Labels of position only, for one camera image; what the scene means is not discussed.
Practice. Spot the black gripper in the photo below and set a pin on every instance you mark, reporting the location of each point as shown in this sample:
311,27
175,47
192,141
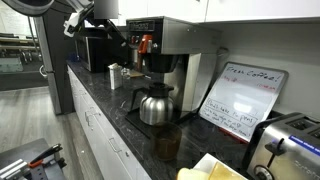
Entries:
98,21

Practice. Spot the toast slice with orange crust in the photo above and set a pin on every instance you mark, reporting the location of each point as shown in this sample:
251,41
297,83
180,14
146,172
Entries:
225,171

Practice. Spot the steel carafe with black lid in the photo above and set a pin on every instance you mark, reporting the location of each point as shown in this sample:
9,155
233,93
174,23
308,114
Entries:
156,106

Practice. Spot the stainless steel toaster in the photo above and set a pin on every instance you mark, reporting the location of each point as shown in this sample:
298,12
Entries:
283,153

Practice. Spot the white upper cabinets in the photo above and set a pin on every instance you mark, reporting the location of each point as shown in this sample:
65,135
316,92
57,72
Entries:
173,8

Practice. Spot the steel and black coffee maker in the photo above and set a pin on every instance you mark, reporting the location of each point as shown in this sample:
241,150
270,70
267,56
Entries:
190,36

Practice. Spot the flat wooden tray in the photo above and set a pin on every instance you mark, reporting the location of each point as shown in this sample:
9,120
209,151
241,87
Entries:
137,74

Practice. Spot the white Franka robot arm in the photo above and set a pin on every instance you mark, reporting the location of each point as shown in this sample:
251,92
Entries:
78,16

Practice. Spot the amber translucent plastic cup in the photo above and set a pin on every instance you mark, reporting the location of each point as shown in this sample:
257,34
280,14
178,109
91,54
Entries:
166,141

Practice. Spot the grey cart table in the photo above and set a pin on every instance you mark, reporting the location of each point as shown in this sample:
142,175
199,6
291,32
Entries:
20,150

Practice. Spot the silver metal block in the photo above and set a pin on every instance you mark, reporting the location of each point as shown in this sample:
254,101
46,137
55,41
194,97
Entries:
13,170

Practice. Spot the small handwritten whiteboard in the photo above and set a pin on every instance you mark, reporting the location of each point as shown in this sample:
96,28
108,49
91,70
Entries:
243,96

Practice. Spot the small clear glass jar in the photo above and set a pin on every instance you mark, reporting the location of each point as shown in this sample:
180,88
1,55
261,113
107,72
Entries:
126,73

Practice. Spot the tall dark steel refrigerator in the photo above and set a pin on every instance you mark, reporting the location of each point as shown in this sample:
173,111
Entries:
58,66

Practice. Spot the grey storage bin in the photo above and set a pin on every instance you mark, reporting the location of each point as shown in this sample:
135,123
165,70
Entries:
10,65

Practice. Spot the pale yellow toast slice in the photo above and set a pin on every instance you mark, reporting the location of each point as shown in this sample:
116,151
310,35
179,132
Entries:
191,174

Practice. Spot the black tool with orange collar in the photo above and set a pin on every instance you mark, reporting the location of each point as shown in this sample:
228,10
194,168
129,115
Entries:
46,154

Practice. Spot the white lower cabinet unit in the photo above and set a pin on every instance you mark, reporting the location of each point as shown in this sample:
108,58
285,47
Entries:
100,143

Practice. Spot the orange faucet lever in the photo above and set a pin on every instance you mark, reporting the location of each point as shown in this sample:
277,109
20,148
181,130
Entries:
144,43

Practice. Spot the black steel microwave oven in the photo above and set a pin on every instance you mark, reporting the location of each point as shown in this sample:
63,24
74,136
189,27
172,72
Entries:
91,50

